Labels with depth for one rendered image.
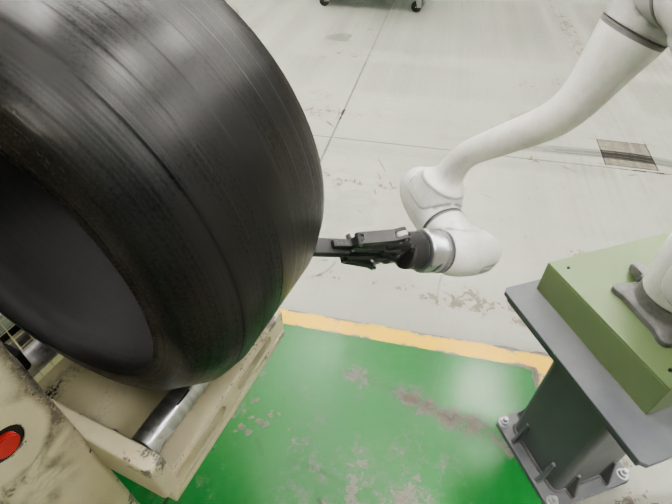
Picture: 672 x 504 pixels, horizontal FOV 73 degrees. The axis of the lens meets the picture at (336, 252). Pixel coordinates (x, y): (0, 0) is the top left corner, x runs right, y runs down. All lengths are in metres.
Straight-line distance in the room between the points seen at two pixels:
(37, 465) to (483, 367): 1.58
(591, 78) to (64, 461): 0.91
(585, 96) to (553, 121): 0.06
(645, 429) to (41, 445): 1.09
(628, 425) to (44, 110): 1.14
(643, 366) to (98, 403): 1.09
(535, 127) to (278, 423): 1.32
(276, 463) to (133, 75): 1.43
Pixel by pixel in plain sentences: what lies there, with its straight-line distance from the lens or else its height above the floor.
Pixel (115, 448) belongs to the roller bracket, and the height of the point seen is 0.95.
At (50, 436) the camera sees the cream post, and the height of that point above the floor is 1.01.
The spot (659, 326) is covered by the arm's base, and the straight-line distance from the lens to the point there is 1.23.
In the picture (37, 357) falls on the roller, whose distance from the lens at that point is 0.94.
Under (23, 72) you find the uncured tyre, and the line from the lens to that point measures 0.46.
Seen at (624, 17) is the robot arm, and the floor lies 1.38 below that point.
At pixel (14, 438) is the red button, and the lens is 0.67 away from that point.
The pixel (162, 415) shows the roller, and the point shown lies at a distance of 0.77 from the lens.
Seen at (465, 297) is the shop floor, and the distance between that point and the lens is 2.17.
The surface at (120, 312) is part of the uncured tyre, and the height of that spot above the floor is 0.92.
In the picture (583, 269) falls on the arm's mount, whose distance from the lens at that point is 1.31.
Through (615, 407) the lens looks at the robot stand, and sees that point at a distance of 1.20.
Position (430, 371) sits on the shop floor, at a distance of 1.89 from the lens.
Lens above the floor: 1.57
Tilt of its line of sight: 43 degrees down
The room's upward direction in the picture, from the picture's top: straight up
